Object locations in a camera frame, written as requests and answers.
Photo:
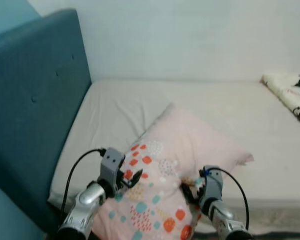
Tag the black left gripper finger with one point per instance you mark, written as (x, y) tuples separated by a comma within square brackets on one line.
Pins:
[(135, 177)]

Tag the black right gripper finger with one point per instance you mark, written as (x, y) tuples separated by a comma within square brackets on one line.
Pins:
[(186, 192)]

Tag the pink pillow with coloured dots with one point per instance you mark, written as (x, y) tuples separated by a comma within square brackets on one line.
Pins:
[(190, 140)]

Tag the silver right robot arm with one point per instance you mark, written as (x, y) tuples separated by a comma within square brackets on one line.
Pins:
[(222, 220)]

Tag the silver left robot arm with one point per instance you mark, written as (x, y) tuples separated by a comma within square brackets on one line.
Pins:
[(82, 210)]

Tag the white sheeted mattress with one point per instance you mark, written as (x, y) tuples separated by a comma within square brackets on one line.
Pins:
[(215, 110)]

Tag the cream cartoon print blanket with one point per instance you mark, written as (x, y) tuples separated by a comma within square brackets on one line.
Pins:
[(290, 92)]

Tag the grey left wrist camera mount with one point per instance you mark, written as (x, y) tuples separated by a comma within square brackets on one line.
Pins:
[(111, 165)]

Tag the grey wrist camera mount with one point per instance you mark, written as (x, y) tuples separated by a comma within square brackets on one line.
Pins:
[(212, 182), (111, 165)]

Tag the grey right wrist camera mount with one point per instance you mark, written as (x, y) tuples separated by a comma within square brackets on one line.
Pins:
[(212, 182)]

